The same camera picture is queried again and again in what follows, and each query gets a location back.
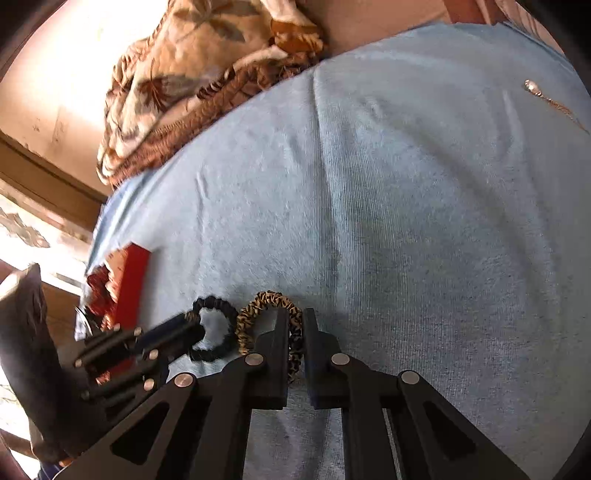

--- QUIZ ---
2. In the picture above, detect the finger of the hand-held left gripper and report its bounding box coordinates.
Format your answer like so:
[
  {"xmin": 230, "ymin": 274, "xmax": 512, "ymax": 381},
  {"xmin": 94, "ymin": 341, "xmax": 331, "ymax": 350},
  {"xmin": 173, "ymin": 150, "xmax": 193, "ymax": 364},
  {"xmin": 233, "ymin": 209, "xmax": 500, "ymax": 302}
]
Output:
[
  {"xmin": 81, "ymin": 353, "xmax": 169, "ymax": 407},
  {"xmin": 74, "ymin": 311, "xmax": 205, "ymax": 367}
]

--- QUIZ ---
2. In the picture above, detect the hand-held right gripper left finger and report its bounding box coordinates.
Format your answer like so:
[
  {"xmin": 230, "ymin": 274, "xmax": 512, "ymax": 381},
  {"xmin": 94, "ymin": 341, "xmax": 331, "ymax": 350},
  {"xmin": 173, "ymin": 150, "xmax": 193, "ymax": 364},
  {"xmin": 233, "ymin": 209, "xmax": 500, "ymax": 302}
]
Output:
[{"xmin": 55, "ymin": 308, "xmax": 290, "ymax": 480}]

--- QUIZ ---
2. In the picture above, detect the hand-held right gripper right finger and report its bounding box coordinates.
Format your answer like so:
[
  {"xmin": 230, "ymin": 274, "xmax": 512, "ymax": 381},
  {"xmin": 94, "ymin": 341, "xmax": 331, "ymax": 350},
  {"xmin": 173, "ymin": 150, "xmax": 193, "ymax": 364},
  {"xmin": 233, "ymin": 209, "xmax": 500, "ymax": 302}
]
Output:
[{"xmin": 302, "ymin": 308, "xmax": 532, "ymax": 480}]

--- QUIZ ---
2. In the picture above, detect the red box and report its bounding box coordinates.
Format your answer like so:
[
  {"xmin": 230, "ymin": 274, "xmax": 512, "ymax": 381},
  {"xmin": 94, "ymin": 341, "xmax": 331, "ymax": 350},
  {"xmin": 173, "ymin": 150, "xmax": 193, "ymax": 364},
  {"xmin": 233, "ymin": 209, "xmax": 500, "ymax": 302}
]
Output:
[{"xmin": 88, "ymin": 243, "xmax": 152, "ymax": 384}]

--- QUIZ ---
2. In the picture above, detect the leopard print scrunchie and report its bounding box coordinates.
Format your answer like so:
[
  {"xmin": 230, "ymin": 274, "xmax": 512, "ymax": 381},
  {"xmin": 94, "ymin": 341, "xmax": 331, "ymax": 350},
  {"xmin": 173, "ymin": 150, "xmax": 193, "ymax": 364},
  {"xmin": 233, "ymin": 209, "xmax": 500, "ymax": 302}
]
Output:
[{"xmin": 235, "ymin": 291, "xmax": 305, "ymax": 385}]

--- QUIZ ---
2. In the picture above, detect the black scrunchie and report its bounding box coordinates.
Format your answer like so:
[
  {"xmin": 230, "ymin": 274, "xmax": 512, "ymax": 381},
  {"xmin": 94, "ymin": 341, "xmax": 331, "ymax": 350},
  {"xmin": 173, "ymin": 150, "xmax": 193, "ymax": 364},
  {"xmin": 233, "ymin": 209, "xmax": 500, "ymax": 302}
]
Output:
[{"xmin": 187, "ymin": 295, "xmax": 240, "ymax": 361}]

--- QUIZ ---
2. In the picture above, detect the red plaid scrunchie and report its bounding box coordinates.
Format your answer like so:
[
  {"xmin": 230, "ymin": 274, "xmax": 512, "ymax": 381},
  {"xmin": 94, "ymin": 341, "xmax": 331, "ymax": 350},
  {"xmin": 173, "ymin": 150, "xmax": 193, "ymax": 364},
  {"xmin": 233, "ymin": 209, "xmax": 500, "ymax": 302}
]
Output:
[{"xmin": 87, "ymin": 265, "xmax": 116, "ymax": 319}]

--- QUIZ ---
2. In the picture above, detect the patterned glass window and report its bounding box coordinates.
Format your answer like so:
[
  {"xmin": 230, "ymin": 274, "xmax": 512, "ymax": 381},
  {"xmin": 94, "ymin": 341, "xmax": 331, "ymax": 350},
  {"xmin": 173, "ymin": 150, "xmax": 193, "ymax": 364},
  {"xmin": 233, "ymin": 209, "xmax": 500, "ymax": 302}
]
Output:
[{"xmin": 0, "ymin": 191, "xmax": 95, "ymax": 287}]

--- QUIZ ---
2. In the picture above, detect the light blue towel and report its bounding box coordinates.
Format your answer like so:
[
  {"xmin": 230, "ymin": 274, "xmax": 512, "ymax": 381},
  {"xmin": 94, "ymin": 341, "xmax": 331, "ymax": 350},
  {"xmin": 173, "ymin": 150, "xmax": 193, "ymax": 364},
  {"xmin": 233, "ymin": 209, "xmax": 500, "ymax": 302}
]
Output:
[{"xmin": 85, "ymin": 21, "xmax": 591, "ymax": 480}]

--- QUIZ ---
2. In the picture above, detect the floral brown blanket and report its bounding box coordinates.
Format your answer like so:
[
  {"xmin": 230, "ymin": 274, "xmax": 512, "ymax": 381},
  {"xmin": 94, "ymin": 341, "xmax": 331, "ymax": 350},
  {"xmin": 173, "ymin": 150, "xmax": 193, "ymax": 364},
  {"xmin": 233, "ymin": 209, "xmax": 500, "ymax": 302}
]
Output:
[{"xmin": 96, "ymin": 0, "xmax": 331, "ymax": 188}]

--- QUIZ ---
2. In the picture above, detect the pink bed sheet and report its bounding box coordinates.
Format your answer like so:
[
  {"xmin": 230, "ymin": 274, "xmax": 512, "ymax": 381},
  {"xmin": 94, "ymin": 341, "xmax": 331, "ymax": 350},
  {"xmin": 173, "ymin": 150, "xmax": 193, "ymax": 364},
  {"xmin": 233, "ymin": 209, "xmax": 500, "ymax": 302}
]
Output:
[{"xmin": 318, "ymin": 0, "xmax": 522, "ymax": 58}]

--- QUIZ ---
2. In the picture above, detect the wooden door frame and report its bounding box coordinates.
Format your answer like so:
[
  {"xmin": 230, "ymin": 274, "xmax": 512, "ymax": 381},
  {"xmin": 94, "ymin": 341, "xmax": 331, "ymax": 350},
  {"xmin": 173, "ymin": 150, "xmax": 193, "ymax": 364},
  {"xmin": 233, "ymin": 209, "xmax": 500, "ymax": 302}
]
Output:
[{"xmin": 0, "ymin": 131, "xmax": 109, "ymax": 215}]

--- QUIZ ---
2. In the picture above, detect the gold chain with pendant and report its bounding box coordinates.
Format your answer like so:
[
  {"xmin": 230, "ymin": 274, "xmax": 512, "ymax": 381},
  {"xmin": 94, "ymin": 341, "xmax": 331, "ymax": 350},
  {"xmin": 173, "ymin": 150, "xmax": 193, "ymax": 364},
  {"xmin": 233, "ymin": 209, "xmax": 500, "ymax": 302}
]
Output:
[{"xmin": 523, "ymin": 79, "xmax": 587, "ymax": 134}]

